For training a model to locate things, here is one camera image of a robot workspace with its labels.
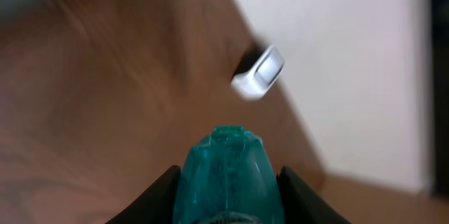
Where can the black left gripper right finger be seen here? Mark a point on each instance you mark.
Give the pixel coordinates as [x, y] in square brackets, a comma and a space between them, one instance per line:
[301, 204]

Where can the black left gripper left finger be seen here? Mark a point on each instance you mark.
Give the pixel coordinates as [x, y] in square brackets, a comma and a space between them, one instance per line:
[155, 205]

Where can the small teal liquid bottle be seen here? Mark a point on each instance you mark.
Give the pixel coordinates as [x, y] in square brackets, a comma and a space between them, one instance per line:
[227, 178]

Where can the white barcode scanner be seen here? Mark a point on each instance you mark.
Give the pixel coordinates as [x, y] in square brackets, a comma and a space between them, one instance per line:
[257, 71]

